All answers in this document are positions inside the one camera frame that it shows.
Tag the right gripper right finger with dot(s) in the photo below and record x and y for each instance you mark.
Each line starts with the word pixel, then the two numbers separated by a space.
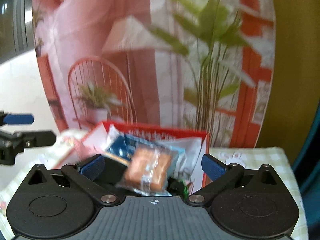
pixel 222 176

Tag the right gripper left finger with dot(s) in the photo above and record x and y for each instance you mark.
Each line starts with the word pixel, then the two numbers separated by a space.
pixel 83 175

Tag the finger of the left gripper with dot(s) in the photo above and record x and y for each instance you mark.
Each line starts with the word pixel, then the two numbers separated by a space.
pixel 13 144
pixel 16 119

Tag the black eye mask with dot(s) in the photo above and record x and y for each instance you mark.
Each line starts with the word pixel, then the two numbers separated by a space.
pixel 175 184

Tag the blue cotton pad bag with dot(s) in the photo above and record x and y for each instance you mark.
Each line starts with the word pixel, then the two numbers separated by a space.
pixel 121 146

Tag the orange snack packet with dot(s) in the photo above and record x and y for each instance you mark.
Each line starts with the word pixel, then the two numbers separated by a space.
pixel 150 168

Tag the printed room scene backdrop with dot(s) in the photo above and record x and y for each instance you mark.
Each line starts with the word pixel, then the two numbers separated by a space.
pixel 204 65

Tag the red strawberry cardboard box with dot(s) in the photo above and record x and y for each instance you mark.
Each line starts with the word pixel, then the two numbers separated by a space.
pixel 188 169

